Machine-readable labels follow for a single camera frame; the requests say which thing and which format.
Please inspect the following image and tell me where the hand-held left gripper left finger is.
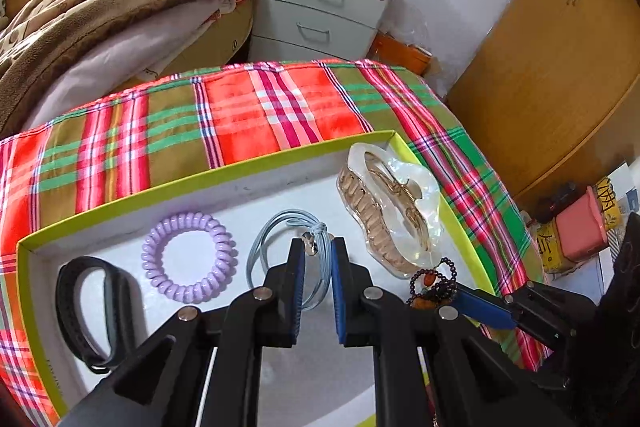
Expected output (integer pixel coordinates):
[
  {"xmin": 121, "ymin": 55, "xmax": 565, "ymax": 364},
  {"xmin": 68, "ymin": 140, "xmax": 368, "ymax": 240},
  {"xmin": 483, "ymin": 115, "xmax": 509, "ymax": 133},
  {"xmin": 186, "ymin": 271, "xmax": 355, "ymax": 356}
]
[{"xmin": 57, "ymin": 237, "xmax": 307, "ymax": 427}]

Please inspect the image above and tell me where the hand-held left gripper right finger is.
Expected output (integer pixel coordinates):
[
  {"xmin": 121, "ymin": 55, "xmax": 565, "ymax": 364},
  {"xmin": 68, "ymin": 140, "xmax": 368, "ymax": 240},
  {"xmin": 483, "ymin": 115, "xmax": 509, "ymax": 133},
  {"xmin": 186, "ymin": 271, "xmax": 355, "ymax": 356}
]
[{"xmin": 330, "ymin": 236, "xmax": 576, "ymax": 427}]

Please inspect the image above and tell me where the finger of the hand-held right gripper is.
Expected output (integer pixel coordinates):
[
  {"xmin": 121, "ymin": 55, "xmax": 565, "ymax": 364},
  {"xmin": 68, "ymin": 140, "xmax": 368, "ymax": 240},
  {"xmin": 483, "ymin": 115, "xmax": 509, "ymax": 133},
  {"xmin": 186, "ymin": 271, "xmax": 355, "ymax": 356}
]
[{"xmin": 456, "ymin": 279, "xmax": 598, "ymax": 353}]

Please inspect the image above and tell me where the grey-blue cord hair tie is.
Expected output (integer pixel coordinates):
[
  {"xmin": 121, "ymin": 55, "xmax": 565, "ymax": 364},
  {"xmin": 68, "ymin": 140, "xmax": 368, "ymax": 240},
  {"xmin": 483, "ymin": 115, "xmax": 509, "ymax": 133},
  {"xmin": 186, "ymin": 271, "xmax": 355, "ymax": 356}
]
[{"xmin": 246, "ymin": 209, "xmax": 337, "ymax": 311}]

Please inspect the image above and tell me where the dark beaded bracelet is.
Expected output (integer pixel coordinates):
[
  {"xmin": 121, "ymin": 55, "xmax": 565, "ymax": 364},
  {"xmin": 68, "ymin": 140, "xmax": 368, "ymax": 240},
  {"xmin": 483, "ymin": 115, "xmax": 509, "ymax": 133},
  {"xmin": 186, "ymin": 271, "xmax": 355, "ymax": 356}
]
[{"xmin": 405, "ymin": 258, "xmax": 462, "ymax": 309}]

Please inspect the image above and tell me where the yellow-green cardboard box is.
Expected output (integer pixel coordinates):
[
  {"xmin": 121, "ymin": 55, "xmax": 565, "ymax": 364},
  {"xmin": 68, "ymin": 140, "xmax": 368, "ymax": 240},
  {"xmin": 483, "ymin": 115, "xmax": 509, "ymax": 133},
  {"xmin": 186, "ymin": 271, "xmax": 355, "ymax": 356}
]
[{"xmin": 16, "ymin": 130, "xmax": 501, "ymax": 427}]

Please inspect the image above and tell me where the pearl claw hair clip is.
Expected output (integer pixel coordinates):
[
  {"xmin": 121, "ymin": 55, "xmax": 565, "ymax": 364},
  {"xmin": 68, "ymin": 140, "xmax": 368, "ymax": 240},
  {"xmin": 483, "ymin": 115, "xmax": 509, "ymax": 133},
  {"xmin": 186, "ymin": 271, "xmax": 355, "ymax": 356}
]
[{"xmin": 336, "ymin": 143, "xmax": 449, "ymax": 281}]

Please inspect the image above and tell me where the purple spiral hair tie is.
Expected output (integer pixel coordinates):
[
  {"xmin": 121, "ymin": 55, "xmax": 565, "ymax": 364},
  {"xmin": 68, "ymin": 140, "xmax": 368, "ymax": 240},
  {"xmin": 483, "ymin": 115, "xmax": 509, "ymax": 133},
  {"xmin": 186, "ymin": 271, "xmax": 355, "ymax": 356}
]
[{"xmin": 141, "ymin": 212, "xmax": 239, "ymax": 306}]

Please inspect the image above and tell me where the black wristband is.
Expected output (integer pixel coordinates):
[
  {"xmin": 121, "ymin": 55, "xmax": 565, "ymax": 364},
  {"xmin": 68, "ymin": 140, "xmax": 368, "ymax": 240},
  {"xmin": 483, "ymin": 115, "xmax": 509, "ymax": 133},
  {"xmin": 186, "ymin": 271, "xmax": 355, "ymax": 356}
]
[{"xmin": 54, "ymin": 257, "xmax": 137, "ymax": 374}]

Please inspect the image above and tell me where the yellow printed box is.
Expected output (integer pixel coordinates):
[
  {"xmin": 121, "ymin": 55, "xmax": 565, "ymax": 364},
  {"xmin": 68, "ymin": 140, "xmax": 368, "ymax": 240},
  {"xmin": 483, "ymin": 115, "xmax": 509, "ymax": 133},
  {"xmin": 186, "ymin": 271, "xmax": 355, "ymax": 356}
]
[{"xmin": 535, "ymin": 176, "xmax": 624, "ymax": 274}]

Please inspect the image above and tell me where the pink plastic container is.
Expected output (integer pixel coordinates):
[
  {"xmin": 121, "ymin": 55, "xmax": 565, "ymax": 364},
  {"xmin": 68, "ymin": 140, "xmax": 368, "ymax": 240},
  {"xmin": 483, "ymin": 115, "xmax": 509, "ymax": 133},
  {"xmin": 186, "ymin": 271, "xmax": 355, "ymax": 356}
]
[{"xmin": 554, "ymin": 186, "xmax": 609, "ymax": 264}]

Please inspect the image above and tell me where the colourful plaid bedsheet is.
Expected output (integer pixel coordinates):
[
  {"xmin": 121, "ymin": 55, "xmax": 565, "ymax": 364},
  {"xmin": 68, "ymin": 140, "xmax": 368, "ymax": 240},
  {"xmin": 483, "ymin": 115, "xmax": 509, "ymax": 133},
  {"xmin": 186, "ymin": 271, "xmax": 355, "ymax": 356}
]
[{"xmin": 0, "ymin": 58, "xmax": 553, "ymax": 427}]

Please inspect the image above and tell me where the orange cardboard box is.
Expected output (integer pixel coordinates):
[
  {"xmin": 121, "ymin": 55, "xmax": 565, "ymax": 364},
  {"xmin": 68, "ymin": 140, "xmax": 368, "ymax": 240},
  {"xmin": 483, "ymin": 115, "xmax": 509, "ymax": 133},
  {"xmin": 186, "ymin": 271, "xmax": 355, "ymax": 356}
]
[{"xmin": 372, "ymin": 32, "xmax": 434, "ymax": 76}]

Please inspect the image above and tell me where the wide wooden closet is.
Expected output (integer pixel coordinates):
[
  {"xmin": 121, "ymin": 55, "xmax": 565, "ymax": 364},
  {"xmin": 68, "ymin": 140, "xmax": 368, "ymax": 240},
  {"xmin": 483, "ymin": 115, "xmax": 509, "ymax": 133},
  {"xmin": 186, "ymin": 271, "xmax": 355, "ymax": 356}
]
[{"xmin": 446, "ymin": 0, "xmax": 640, "ymax": 204}]

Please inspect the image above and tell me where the grey nightstand with drawers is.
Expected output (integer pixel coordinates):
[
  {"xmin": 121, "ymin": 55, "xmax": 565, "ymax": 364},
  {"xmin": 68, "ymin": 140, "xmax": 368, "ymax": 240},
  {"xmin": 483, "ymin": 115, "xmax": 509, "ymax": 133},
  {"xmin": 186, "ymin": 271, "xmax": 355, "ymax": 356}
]
[{"xmin": 248, "ymin": 0, "xmax": 402, "ymax": 64}]

